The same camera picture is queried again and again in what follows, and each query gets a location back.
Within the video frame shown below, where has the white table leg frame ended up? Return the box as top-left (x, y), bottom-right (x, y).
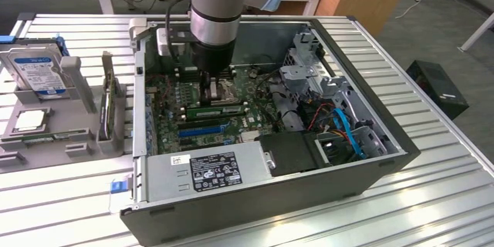
top-left (414, 0), bottom-right (494, 52)

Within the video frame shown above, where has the grey power supply unit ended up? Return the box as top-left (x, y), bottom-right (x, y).
top-left (144, 142), bottom-right (277, 205)

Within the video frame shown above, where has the blue expansion slot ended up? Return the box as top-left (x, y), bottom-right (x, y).
top-left (177, 124), bottom-right (233, 141)

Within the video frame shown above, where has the black expansion slot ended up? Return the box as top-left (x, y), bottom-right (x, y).
top-left (176, 119), bottom-right (229, 132)

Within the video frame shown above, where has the black box on floor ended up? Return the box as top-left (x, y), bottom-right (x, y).
top-left (404, 60), bottom-right (471, 121)

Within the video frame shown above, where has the red wire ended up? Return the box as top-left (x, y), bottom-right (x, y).
top-left (307, 102), bottom-right (337, 130)

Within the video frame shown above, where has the graphics card with metal bracket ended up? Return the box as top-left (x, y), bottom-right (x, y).
top-left (97, 51), bottom-right (121, 141)

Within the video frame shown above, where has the green motherboard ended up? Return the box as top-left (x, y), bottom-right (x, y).
top-left (141, 64), bottom-right (287, 156)

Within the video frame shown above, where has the blue flat wire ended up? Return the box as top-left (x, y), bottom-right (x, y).
top-left (332, 108), bottom-right (365, 160)

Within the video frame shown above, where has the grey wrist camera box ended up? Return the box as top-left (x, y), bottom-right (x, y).
top-left (155, 28), bottom-right (187, 57)

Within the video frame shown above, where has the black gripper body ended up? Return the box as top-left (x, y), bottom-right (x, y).
top-left (191, 40), bottom-right (237, 79)

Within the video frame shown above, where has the white floor cable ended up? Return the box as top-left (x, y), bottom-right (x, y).
top-left (394, 0), bottom-right (420, 20)

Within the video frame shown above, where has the hard disk with blue label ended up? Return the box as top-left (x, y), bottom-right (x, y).
top-left (0, 42), bottom-right (70, 98)

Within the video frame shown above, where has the metal disk bay cage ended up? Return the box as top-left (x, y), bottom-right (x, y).
top-left (279, 31), bottom-right (391, 156)

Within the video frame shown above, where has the grey parts rack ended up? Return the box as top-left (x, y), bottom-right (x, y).
top-left (0, 55), bottom-right (135, 170)

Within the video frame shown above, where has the silver CPU chip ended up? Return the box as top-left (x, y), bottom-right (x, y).
top-left (12, 110), bottom-right (50, 132)

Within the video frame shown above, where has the green RAM stick in slot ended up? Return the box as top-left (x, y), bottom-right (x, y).
top-left (185, 106), bottom-right (244, 120)

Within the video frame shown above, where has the open black PC case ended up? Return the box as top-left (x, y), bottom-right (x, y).
top-left (117, 14), bottom-right (422, 244)

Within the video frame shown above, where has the metal CPU socket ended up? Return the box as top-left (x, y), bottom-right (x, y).
top-left (208, 78), bottom-right (248, 106)

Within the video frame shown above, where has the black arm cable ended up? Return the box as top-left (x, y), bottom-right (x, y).
top-left (164, 0), bottom-right (193, 31)

